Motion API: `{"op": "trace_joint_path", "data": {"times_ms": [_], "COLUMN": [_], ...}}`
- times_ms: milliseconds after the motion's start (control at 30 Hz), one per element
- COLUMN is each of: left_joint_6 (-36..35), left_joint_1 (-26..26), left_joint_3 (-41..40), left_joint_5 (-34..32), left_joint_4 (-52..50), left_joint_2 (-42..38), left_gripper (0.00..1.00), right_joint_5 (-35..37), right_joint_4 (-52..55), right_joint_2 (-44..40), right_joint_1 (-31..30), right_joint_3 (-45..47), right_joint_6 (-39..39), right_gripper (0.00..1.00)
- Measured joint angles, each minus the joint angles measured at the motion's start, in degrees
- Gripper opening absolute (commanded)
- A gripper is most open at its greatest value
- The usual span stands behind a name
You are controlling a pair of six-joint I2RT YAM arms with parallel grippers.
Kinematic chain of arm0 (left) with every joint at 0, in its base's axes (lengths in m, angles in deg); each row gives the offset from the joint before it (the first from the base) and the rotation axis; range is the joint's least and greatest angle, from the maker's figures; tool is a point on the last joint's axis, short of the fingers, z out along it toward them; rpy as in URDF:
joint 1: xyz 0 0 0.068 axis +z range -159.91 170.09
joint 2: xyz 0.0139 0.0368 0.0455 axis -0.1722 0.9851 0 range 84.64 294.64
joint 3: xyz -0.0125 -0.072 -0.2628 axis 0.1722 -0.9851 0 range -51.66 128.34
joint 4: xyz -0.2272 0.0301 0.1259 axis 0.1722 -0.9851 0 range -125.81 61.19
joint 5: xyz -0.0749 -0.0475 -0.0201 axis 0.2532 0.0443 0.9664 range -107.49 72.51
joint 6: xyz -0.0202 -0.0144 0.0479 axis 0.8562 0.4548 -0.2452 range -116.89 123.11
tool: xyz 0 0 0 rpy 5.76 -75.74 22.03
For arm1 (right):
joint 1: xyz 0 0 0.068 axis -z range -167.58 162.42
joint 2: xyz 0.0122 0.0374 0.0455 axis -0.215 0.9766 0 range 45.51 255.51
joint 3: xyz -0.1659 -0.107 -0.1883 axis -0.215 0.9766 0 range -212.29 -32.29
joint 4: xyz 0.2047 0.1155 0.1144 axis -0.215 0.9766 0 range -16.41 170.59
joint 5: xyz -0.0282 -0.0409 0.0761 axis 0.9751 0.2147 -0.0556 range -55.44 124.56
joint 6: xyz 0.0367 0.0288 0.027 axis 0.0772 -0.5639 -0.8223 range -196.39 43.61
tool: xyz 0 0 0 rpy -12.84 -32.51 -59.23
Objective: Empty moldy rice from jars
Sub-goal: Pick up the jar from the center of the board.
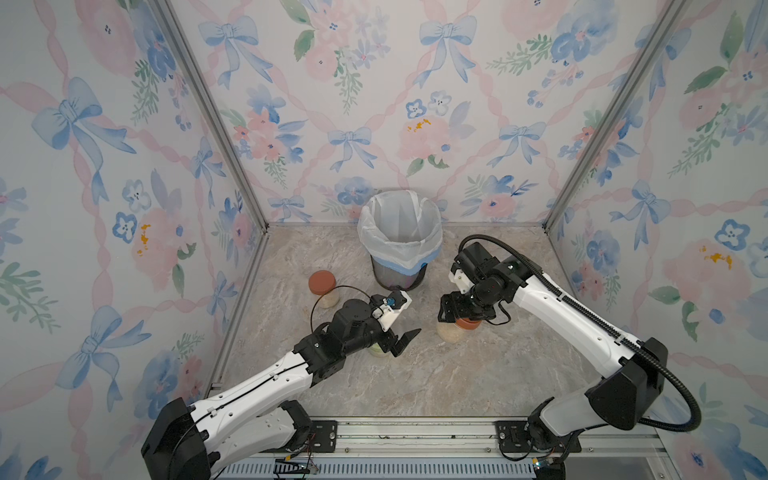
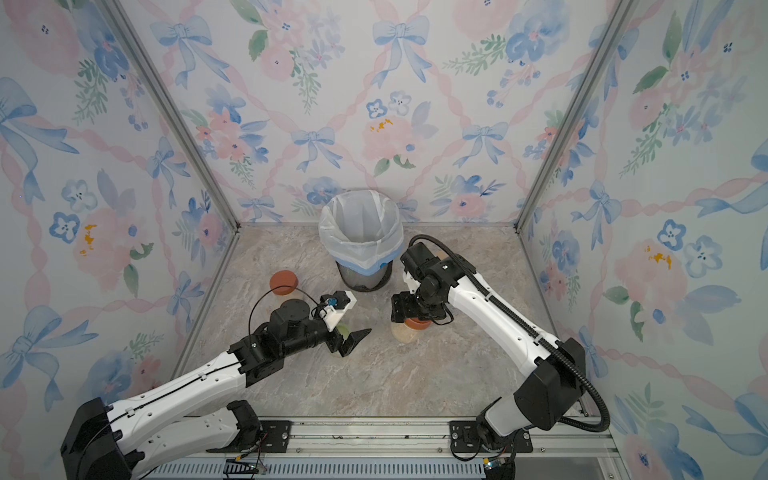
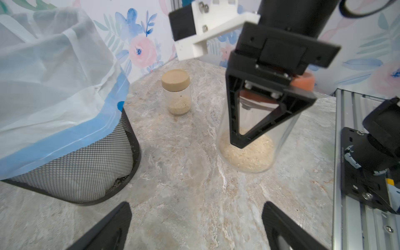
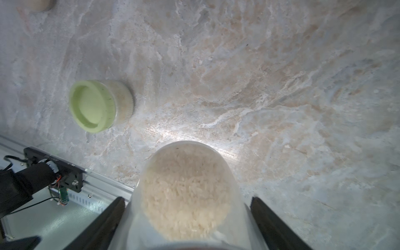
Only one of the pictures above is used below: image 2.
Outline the black mesh trash bin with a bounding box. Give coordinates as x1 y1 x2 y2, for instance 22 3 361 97
336 260 393 293

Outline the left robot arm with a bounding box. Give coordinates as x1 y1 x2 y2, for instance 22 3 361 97
60 291 371 479

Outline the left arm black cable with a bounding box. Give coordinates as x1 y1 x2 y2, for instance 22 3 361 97
247 285 322 343

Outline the glass jar with rice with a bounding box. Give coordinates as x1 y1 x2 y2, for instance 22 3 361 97
391 323 421 344

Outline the left red lid jar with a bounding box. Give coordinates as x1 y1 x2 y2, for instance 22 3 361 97
269 270 299 296

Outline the green lid jar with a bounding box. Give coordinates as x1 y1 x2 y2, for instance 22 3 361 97
336 323 350 340

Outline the white trash bag liner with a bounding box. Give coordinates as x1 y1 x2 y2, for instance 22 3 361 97
318 190 405 276

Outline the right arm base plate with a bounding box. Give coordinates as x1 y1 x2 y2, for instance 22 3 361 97
448 420 533 454

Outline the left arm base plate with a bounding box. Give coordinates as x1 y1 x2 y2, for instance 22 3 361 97
207 420 293 454

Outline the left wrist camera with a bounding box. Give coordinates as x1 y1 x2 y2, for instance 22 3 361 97
319 290 357 332

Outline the red jar lid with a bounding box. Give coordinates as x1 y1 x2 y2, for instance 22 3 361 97
404 318 433 331

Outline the aluminium front rail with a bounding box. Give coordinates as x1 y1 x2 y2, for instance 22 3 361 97
140 416 631 480

